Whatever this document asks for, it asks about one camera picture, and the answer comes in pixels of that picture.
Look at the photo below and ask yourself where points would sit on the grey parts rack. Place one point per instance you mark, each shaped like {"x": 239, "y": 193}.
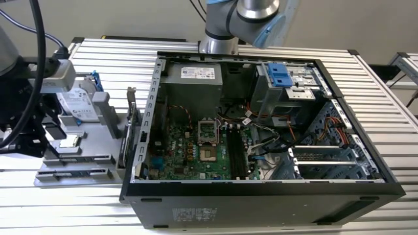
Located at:
{"x": 98, "y": 144}

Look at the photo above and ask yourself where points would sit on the CPU socket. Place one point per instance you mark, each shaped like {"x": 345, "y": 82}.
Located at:
{"x": 209, "y": 154}

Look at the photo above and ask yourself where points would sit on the blue drive latch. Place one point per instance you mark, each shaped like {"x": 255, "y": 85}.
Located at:
{"x": 280, "y": 73}

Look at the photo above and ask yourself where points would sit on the graphics card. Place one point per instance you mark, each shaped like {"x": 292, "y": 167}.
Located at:
{"x": 126, "y": 147}

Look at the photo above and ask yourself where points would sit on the grey power supply unit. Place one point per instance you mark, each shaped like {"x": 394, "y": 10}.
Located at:
{"x": 193, "y": 95}

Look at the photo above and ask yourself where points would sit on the white four pin connector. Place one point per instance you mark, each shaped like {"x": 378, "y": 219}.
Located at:
{"x": 187, "y": 134}

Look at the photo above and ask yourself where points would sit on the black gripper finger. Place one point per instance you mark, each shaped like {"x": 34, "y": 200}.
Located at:
{"x": 26, "y": 144}
{"x": 54, "y": 107}

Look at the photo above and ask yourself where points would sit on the blue rear port block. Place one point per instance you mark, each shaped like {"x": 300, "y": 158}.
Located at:
{"x": 157, "y": 163}

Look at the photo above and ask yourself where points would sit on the green motherboard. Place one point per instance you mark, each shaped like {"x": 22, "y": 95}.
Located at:
{"x": 209, "y": 169}

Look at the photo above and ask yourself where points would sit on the hard disk blue carrier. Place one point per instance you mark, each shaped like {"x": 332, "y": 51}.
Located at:
{"x": 82, "y": 107}

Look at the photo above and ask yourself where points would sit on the black case fan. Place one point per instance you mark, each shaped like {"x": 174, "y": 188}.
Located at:
{"x": 162, "y": 115}

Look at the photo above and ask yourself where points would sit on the aluminium frame table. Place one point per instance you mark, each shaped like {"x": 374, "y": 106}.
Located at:
{"x": 404, "y": 61}

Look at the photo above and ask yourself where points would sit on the metal locking lever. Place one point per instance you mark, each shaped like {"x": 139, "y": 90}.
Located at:
{"x": 218, "y": 133}

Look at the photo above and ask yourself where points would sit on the silver disk bay cage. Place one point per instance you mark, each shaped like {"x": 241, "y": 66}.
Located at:
{"x": 326, "y": 162}

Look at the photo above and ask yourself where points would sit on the RAM slot white clips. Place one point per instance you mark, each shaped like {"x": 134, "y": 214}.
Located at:
{"x": 235, "y": 151}
{"x": 242, "y": 151}

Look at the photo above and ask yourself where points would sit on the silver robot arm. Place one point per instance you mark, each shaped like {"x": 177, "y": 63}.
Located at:
{"x": 222, "y": 24}

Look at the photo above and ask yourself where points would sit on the RAM stick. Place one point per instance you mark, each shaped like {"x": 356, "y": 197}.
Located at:
{"x": 78, "y": 159}
{"x": 71, "y": 174}

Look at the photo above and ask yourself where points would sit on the silver CPU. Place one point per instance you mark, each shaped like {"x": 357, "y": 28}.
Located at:
{"x": 73, "y": 141}

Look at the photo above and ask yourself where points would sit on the black PC case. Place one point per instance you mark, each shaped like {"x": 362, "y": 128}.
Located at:
{"x": 229, "y": 208}

